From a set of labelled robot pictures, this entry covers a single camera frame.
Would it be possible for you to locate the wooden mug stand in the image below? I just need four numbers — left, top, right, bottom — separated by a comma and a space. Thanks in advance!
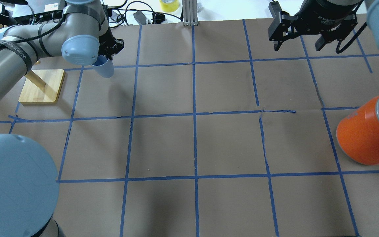
0, 24, 67, 100

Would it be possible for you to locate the aluminium frame post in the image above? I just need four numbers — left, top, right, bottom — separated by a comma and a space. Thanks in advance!
182, 0, 199, 26

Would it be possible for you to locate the light blue cup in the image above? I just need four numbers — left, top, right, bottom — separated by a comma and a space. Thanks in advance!
91, 55, 114, 78

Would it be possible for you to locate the black cables bundle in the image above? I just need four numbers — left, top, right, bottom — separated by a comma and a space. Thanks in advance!
104, 0, 182, 30

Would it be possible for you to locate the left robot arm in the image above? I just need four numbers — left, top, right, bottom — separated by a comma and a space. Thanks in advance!
0, 0, 124, 237

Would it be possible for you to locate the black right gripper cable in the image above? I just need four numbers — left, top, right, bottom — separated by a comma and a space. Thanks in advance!
335, 12, 367, 54

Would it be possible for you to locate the black adapter box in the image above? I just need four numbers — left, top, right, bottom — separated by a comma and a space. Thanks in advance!
268, 0, 282, 18

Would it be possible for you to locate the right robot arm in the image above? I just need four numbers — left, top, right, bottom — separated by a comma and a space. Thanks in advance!
268, 0, 379, 54

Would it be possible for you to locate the orange can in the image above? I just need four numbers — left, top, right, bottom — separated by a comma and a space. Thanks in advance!
336, 96, 379, 165

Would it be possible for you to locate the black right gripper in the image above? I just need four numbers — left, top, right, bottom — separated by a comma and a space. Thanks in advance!
268, 0, 358, 52

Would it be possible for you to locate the braided black cable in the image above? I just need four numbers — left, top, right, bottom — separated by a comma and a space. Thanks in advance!
0, 13, 70, 65

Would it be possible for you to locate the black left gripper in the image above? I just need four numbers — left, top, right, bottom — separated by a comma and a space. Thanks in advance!
98, 28, 124, 61

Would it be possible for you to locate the yellow tape roll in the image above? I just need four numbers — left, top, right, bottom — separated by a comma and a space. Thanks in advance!
159, 0, 179, 13

